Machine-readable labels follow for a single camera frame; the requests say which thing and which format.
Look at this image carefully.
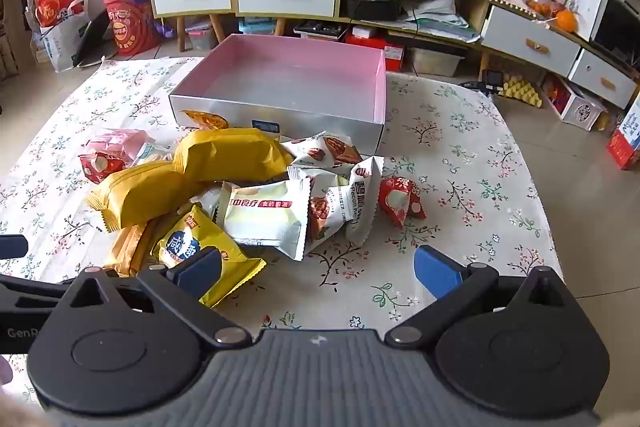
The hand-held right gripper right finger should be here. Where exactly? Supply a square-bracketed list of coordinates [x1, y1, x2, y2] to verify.
[384, 245, 573, 350]

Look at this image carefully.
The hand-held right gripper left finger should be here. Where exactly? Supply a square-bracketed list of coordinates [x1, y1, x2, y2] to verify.
[65, 248, 252, 350]

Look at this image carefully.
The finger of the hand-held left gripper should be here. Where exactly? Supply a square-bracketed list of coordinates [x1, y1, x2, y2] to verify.
[0, 235, 29, 259]

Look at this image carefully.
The yellow blue biscuit packet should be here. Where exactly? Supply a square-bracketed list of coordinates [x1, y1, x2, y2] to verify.
[151, 203, 267, 309]

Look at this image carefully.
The silver small snack packet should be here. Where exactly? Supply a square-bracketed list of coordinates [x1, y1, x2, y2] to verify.
[189, 184, 224, 222]

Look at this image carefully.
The orange wafer packet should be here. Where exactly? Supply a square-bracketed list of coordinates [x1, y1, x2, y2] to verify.
[104, 221, 162, 279]

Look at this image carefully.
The red small snack packet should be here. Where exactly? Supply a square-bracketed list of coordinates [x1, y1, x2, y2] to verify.
[377, 176, 427, 229]
[78, 151, 132, 186]

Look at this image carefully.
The white green snack packet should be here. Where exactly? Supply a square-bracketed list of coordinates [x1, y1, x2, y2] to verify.
[216, 179, 312, 262]

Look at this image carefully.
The white pecan snack packet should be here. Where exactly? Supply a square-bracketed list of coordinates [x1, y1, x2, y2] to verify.
[345, 155, 386, 244]
[290, 167, 351, 255]
[279, 131, 364, 170]

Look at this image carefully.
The yellow ribbed snack packet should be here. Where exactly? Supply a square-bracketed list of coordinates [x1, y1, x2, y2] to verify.
[172, 128, 292, 184]
[85, 161, 203, 233]

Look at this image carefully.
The clear blue white snack packet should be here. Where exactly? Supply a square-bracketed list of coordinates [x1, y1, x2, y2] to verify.
[134, 142, 176, 168]

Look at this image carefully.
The pink snack packet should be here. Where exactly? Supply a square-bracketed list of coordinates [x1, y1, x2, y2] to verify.
[91, 128, 151, 168]

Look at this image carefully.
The pink white cardboard box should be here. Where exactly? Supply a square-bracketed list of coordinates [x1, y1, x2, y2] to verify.
[168, 34, 388, 156]

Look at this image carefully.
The floral tablecloth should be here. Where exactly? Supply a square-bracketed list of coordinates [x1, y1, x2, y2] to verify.
[0, 57, 563, 408]

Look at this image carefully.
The black handheld device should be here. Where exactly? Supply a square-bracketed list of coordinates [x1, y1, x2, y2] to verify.
[480, 69, 506, 98]

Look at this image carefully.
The yellow egg tray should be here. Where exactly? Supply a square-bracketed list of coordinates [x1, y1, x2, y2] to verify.
[502, 74, 543, 108]

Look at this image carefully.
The white paper bag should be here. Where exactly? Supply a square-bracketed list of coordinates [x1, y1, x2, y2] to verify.
[32, 0, 91, 72]

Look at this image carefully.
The clear plastic bin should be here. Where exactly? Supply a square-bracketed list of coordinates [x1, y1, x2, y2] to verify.
[187, 19, 221, 52]
[410, 47, 463, 76]

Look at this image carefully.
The white patterned box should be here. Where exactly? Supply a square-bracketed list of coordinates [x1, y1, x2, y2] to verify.
[542, 74, 606, 130]

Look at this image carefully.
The black leaning board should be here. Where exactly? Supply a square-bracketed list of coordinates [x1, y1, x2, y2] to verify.
[72, 9, 118, 68]

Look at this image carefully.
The red blue carton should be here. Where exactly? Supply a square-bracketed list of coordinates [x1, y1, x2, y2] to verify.
[606, 99, 640, 170]

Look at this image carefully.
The red cardboard box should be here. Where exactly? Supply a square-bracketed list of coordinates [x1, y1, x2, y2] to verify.
[345, 34, 406, 72]

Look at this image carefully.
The red plastic bag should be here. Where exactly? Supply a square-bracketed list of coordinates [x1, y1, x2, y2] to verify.
[37, 0, 83, 28]

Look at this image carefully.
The red round-print gift bag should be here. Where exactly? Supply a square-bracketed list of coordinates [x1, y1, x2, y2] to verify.
[103, 0, 163, 58]

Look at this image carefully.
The blue lidded plastic bin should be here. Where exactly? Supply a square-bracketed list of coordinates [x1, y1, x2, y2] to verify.
[237, 17, 276, 38]

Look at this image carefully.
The stack of papers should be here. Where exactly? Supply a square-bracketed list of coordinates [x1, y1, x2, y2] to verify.
[405, 0, 481, 42]

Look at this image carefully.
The small white stand drawer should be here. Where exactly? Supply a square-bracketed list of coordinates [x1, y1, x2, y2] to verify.
[570, 49, 638, 108]

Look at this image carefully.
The large white stand drawer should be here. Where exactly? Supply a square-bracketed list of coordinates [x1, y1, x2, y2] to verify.
[481, 5, 583, 78]

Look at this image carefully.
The low wooden stand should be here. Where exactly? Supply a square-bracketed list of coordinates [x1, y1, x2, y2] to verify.
[337, 0, 640, 110]

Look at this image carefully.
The clear bin with black tray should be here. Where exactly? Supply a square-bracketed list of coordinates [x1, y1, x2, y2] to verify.
[293, 21, 351, 42]

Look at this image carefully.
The jar of small oranges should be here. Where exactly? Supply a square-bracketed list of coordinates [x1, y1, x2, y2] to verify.
[524, 0, 561, 20]

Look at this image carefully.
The white printed box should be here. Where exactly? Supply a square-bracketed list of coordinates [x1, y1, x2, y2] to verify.
[565, 0, 611, 42]

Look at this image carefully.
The black white appliance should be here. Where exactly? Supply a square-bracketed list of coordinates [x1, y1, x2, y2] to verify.
[590, 0, 640, 68]

